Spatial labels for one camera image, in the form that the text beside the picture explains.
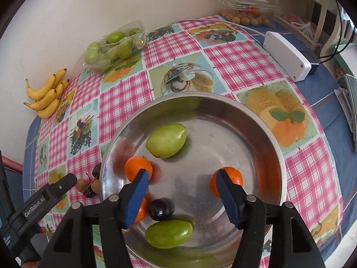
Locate pink chair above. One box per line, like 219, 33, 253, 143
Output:
0, 156, 24, 175

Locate black plug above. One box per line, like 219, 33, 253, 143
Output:
307, 57, 322, 76

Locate pile of longans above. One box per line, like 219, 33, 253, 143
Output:
219, 8, 272, 25

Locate clear plastic boxes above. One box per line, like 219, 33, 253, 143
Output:
213, 0, 279, 13

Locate dark cherry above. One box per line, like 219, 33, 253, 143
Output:
148, 198, 175, 222

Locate white plastic box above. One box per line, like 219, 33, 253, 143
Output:
263, 31, 312, 82

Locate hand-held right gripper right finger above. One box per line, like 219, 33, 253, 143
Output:
217, 170, 326, 268

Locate round metal plate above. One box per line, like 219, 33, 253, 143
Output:
100, 92, 288, 268

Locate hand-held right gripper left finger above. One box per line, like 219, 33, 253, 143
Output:
40, 169, 150, 268

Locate grey plastic device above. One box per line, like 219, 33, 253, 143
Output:
334, 74, 357, 154

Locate white basket with red bag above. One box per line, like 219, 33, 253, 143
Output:
275, 13, 321, 48

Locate clear tray of green jujubes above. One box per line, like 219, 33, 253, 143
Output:
84, 19, 148, 73

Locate pale green box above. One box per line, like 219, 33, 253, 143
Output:
333, 43, 357, 76

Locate green jujube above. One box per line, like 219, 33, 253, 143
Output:
144, 220, 193, 248
145, 123, 187, 159

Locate black cable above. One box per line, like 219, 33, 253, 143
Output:
316, 0, 357, 63

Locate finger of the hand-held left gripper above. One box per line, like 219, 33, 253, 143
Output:
50, 173, 78, 199

